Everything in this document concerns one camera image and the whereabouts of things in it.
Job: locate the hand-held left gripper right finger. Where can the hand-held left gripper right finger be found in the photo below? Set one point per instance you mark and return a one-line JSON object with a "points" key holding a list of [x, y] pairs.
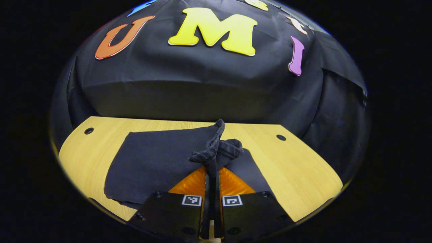
{"points": [[253, 216]]}

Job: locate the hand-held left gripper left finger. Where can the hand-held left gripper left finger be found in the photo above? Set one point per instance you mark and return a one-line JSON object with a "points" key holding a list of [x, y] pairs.
{"points": [[168, 216]]}

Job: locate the dark grey jeans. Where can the dark grey jeans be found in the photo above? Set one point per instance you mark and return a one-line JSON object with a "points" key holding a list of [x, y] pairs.
{"points": [[152, 162]]}

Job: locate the black backdrop cloth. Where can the black backdrop cloth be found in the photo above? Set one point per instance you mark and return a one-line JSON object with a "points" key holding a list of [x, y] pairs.
{"points": [[168, 91]]}

